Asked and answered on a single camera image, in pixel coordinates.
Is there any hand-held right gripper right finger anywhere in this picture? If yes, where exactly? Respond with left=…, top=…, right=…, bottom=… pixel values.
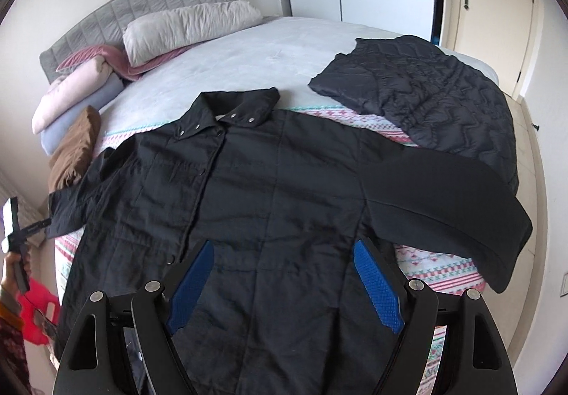
left=353, top=237, right=519, bottom=395

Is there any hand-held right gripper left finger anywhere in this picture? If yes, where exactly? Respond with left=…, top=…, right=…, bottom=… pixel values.
left=53, top=239, right=216, bottom=395

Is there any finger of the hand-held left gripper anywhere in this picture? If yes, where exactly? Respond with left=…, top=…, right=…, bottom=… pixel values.
left=10, top=219, right=53, bottom=246
left=11, top=243, right=32, bottom=293

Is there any black snap-button jacket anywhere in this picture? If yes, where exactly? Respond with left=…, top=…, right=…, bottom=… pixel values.
left=44, top=87, right=533, bottom=395

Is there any person's left forearm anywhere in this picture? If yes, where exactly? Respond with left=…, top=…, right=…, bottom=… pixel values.
left=0, top=297, right=34, bottom=395

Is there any person's left hand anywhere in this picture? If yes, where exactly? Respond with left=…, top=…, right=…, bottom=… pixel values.
left=0, top=254, right=23, bottom=305

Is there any red plastic item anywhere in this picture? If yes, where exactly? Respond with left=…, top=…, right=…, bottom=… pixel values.
left=17, top=281, right=61, bottom=348

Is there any patterned pink-striped blanket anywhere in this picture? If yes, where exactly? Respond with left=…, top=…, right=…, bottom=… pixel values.
left=54, top=104, right=485, bottom=395

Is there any brown folded cloth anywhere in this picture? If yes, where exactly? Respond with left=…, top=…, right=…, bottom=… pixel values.
left=48, top=106, right=102, bottom=194

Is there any light blue pillow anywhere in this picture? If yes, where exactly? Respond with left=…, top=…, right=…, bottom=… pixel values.
left=40, top=76, right=125, bottom=155

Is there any pale pink folded blanket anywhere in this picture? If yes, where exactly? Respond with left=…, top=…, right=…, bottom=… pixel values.
left=31, top=55, right=117, bottom=134

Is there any pink velvet blanket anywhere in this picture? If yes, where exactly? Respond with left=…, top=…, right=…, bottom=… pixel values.
left=57, top=44, right=198, bottom=82

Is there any black quilted jacket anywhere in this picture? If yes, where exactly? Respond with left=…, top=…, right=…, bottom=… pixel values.
left=309, top=35, right=520, bottom=196

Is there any grey bed sheet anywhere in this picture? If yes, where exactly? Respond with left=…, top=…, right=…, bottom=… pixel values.
left=95, top=16, right=500, bottom=147

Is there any grey quilted headboard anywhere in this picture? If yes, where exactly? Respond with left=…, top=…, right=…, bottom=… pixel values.
left=39, top=0, right=244, bottom=77

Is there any light grey pillow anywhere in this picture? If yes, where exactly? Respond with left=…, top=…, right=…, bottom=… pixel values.
left=123, top=0, right=262, bottom=66

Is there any cream door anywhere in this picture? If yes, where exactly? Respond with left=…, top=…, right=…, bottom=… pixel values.
left=439, top=0, right=537, bottom=99

